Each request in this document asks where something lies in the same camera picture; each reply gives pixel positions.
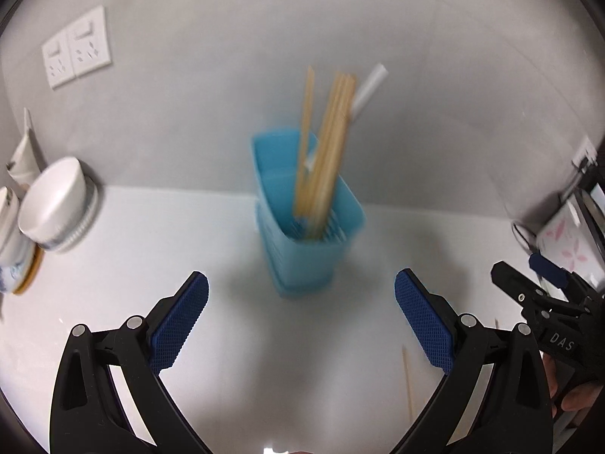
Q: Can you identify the white lidded bowl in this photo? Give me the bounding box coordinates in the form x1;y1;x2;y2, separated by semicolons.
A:
0;187;22;258

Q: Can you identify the white ribbed plate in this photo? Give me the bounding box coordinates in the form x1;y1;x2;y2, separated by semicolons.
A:
45;177;101;253

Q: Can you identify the white cone-shaped dish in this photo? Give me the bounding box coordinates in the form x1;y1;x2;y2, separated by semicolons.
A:
6;108;47;185

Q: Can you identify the white ceramic bowl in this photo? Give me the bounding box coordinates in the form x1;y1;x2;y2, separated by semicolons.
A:
18;156;92;249

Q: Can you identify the white flowered rice cooker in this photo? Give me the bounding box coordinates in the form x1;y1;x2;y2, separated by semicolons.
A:
536;183;605;294

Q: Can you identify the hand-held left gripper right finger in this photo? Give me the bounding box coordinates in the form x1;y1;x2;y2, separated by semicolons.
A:
392;268;555;454

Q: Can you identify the wooden chopstick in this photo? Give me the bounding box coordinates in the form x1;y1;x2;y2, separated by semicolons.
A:
401;345;416;421
314;76;353;236
300;73;342;221
307;75;347;229
324;77;358;240

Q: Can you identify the chopstick with white paper sleeve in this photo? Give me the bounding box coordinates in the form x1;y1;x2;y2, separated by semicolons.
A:
302;63;389;171

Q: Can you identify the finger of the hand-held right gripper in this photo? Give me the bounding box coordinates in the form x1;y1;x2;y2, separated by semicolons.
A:
528;252;602;300
490;260;569;314

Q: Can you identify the white wall socket panel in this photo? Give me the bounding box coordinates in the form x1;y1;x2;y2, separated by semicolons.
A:
42;32;76;90
66;6;113;78

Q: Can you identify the blue plastic utensil holder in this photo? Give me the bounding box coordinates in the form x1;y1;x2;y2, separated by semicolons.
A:
250;127;367;300

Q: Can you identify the wooden coaster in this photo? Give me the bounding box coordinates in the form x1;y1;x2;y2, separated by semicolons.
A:
13;245;45;295

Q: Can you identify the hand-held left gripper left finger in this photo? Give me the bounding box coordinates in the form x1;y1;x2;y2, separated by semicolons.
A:
48;271;210;454

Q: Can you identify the person's right hand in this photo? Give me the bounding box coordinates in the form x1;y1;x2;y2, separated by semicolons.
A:
541;354;605;420

